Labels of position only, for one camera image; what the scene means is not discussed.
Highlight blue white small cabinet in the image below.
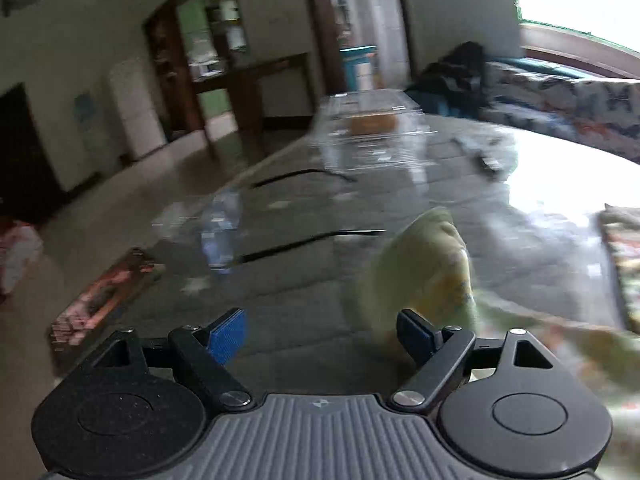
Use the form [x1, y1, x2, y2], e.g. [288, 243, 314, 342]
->
[340, 44, 378, 92]

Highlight blue sofa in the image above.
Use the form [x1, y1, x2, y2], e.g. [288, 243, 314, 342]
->
[475, 58, 639, 120]

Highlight butterfly pillow left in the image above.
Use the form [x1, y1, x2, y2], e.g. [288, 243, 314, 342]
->
[480, 62, 639, 162]

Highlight dark wooden cabinet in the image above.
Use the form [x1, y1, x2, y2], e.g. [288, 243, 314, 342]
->
[143, 0, 316, 162]

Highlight black clothes pile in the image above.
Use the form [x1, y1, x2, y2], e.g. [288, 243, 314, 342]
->
[405, 41, 487, 119]

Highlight patterned green child shirt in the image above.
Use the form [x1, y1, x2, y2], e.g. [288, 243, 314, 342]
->
[345, 207, 639, 479]

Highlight white refrigerator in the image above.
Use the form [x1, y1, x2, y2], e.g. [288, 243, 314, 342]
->
[108, 58, 166, 160]

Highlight colourful box on floor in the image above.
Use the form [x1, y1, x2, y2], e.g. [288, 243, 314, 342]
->
[47, 247, 165, 368]

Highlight clear plastic storage box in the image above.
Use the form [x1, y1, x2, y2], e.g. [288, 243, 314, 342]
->
[310, 89, 433, 174]

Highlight clear plastic bottle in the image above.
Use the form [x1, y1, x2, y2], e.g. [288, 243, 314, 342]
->
[152, 188, 246, 276]

